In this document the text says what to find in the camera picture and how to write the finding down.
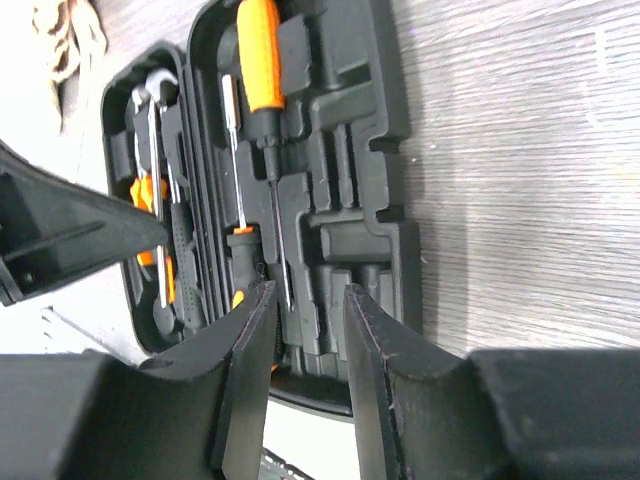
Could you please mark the black plastic tool case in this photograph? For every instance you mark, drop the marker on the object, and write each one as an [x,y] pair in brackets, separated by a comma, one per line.
[341,189]

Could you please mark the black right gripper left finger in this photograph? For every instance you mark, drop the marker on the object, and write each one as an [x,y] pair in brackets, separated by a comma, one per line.
[195,411]

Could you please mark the orange handle black shaft screwdriver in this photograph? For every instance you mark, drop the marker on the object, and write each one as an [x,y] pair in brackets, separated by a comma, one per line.
[257,27]

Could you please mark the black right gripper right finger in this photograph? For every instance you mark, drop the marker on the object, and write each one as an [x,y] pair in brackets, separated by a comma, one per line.
[421,412]

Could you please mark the black handle claw hammer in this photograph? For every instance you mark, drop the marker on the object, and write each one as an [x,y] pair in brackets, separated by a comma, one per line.
[162,85]

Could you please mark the orange black needle nose pliers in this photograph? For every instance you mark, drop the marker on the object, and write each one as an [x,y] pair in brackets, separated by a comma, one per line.
[141,189]

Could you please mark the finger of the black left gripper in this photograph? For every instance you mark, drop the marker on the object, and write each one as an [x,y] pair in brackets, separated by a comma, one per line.
[54,233]

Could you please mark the black orange grip screwdriver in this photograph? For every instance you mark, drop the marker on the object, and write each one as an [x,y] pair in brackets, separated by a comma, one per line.
[248,265]

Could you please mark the beige cloth drawstring bag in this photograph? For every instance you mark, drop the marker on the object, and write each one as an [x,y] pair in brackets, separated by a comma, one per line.
[67,37]

